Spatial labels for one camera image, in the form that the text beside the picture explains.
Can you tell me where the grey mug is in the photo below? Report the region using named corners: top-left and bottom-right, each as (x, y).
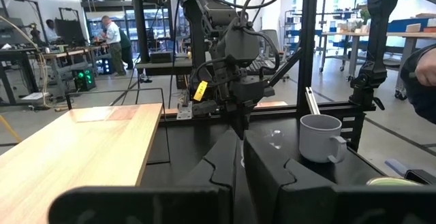
top-left (298, 114), bottom-right (347, 164)

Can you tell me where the green mug with white handle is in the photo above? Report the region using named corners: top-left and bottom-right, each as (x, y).
top-left (366, 177), bottom-right (423, 187)

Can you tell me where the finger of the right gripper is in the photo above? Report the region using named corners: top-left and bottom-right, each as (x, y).
top-left (240, 106), bottom-right (252, 139)
top-left (230, 108), bottom-right (241, 138)

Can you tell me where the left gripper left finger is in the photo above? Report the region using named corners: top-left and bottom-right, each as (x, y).
top-left (176, 129), bottom-right (239, 224)

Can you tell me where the silver frame bracket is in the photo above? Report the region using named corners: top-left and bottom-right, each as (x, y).
top-left (305, 86), bottom-right (322, 116)

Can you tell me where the wooden shelf with black legs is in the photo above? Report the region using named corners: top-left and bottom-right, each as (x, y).
top-left (0, 87), bottom-right (171, 224)

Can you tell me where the yellow tag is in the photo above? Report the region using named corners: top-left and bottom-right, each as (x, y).
top-left (193, 80), bottom-right (209, 102)

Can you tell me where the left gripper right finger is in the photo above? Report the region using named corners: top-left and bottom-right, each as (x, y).
top-left (242, 129), bottom-right (337, 224)

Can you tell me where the person's hand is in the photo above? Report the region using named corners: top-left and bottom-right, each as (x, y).
top-left (415, 48), bottom-right (436, 87)

